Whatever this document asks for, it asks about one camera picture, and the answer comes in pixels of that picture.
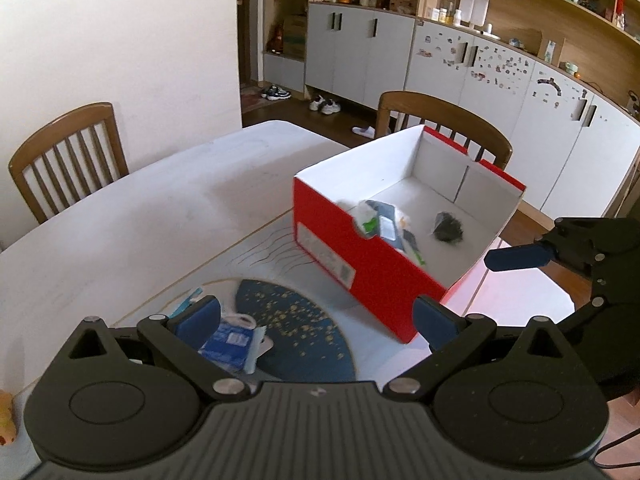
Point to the printed blue table mat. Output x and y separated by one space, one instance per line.
305 327

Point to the red cardboard shoe box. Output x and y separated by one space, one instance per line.
380 270

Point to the dark sneaker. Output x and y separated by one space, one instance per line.
270 92
282 92

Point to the white slipper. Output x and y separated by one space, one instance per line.
364 132

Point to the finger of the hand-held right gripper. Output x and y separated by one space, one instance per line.
597 310
517 256

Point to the light blue wrapper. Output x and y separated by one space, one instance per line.
186 300

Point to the white cabinet with stickers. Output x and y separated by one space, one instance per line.
525 95

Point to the green and white packet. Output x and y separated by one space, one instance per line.
366 217

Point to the dark crumpled wrapper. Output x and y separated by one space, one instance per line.
447 229

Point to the wooden slat-back chair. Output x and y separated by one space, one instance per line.
65 150

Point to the white marble desktop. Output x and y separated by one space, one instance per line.
150 200

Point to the white sneaker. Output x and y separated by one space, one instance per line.
331 106
316 103

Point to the yellow plush toy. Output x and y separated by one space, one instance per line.
6 417

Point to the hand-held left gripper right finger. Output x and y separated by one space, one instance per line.
437 321

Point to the blue snack packet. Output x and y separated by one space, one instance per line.
227 341

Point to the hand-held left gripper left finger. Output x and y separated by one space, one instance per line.
200 317

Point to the clear plastic packet in box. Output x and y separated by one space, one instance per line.
395 232

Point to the wooden curved-back chair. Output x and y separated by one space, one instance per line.
450 115

